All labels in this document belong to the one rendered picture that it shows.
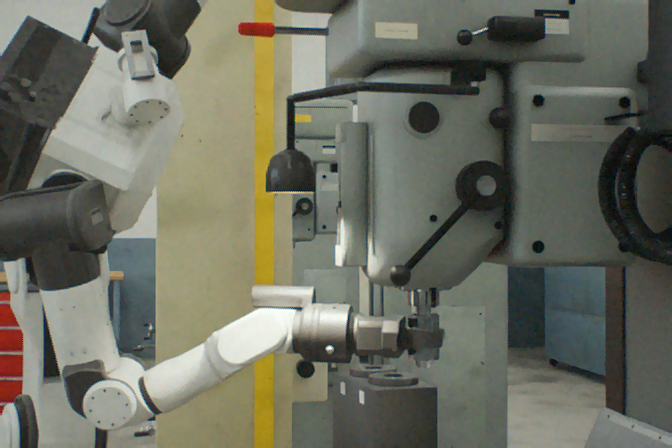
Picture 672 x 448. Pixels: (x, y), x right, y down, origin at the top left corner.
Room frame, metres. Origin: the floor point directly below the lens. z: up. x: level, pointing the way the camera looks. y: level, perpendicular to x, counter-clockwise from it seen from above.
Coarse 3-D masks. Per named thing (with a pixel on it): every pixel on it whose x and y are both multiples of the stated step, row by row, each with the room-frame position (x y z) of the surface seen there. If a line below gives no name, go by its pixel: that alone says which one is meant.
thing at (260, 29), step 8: (240, 24) 1.57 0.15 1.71; (248, 24) 1.57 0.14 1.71; (256, 24) 1.57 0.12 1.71; (264, 24) 1.57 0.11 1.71; (272, 24) 1.57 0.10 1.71; (240, 32) 1.57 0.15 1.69; (248, 32) 1.57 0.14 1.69; (256, 32) 1.57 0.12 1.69; (264, 32) 1.57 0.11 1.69; (272, 32) 1.57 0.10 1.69; (280, 32) 1.58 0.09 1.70; (288, 32) 1.58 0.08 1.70; (296, 32) 1.59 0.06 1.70; (304, 32) 1.59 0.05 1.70; (312, 32) 1.59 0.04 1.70; (320, 32) 1.59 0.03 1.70; (328, 32) 1.60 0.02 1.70
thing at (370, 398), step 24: (336, 384) 1.95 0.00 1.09; (360, 384) 1.83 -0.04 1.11; (384, 384) 1.80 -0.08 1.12; (408, 384) 1.80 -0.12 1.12; (336, 408) 1.95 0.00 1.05; (360, 408) 1.83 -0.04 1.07; (384, 408) 1.77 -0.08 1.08; (408, 408) 1.78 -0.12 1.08; (432, 408) 1.80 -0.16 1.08; (336, 432) 1.95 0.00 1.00; (360, 432) 1.83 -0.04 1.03; (384, 432) 1.77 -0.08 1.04; (408, 432) 1.78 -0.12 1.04; (432, 432) 1.80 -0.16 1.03
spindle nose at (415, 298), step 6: (408, 294) 1.52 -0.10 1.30; (414, 294) 1.51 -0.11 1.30; (420, 294) 1.51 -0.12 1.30; (426, 294) 1.51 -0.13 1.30; (438, 294) 1.52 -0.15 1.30; (408, 300) 1.52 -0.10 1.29; (414, 300) 1.51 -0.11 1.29; (420, 300) 1.51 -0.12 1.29; (426, 300) 1.51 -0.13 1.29; (438, 300) 1.52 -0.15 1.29; (414, 306) 1.51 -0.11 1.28; (420, 306) 1.51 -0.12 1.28; (426, 306) 1.51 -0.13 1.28
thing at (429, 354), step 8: (408, 320) 1.53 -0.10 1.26; (416, 320) 1.51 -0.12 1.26; (432, 320) 1.51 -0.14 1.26; (416, 328) 1.51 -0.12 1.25; (424, 328) 1.51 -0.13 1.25; (432, 328) 1.51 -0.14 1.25; (408, 352) 1.53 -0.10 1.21; (416, 352) 1.51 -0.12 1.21; (424, 352) 1.51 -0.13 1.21; (432, 352) 1.51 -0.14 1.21; (424, 360) 1.51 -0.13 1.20
